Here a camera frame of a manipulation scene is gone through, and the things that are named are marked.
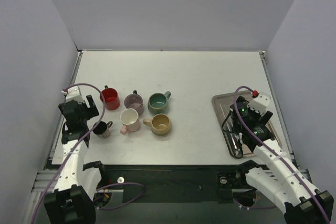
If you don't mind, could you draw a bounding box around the red mug black handle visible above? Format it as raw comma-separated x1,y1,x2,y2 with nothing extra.
100,85,120,111

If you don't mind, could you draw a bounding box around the brown ribbed mug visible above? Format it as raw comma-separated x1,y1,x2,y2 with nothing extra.
93,121,113,139

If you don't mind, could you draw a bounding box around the pink mug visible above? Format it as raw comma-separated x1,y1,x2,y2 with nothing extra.
120,109,140,135

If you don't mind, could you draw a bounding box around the lilac mug black handle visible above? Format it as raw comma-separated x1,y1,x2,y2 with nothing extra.
124,90,144,116

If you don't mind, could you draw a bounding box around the teal green mug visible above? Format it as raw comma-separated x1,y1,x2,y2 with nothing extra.
148,91,171,115

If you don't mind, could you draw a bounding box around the beige wooden mug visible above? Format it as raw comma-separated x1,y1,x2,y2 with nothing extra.
142,113,172,137

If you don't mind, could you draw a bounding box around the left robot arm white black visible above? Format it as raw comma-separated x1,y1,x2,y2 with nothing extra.
44,94,108,223

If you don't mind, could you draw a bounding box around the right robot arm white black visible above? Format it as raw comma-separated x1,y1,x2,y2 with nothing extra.
228,93,334,223

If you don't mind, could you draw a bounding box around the metal tray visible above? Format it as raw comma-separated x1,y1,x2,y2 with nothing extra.
212,91,282,159

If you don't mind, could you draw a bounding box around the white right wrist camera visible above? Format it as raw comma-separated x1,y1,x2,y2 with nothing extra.
247,92,271,115

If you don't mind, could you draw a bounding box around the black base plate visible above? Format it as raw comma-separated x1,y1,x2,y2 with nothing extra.
98,165,260,206

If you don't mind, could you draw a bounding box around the aluminium frame rail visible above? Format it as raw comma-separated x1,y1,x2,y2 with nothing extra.
31,167,315,193

